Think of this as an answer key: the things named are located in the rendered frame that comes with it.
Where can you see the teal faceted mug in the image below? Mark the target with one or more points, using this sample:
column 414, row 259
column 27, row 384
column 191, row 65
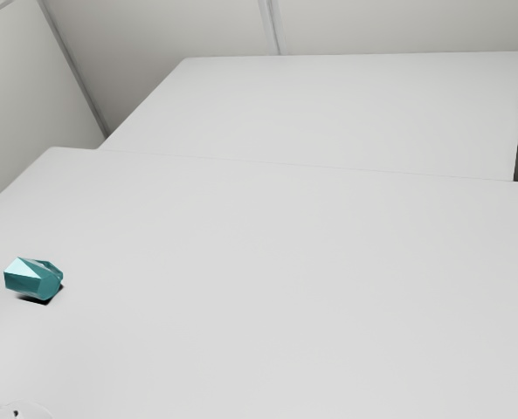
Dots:
column 28, row 279

